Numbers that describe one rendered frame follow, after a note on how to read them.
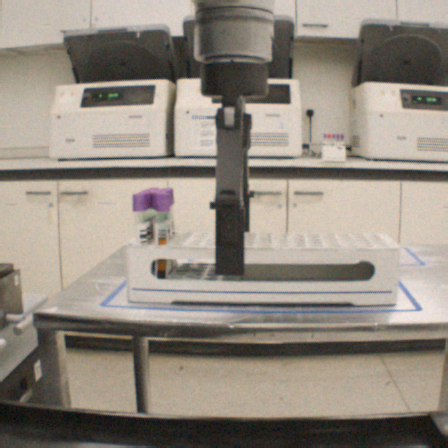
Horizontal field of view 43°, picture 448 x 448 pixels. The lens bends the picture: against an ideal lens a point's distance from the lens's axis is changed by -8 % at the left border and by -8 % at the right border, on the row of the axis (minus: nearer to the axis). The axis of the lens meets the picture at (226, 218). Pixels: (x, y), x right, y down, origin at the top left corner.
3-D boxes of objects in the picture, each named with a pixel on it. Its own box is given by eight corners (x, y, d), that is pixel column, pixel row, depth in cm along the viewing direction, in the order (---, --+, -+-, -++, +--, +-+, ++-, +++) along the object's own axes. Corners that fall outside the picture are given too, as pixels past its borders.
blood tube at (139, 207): (135, 295, 65) (128, 194, 64) (143, 292, 67) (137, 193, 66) (146, 296, 65) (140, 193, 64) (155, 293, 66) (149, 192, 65)
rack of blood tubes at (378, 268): (125, 301, 65) (123, 245, 64) (144, 280, 75) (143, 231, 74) (398, 304, 62) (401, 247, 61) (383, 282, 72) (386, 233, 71)
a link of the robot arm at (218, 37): (274, 23, 69) (275, 70, 69) (199, 24, 69) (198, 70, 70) (273, 7, 60) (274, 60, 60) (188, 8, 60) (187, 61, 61)
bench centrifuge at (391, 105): (368, 161, 256) (365, 9, 246) (348, 156, 317) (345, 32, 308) (481, 165, 253) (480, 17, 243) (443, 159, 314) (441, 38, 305)
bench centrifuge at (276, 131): (173, 159, 259) (174, 6, 250) (187, 155, 321) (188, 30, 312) (303, 160, 257) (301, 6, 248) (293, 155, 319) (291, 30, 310)
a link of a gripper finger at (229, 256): (245, 207, 62) (244, 207, 62) (244, 274, 63) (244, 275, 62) (215, 206, 63) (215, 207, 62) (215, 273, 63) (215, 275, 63)
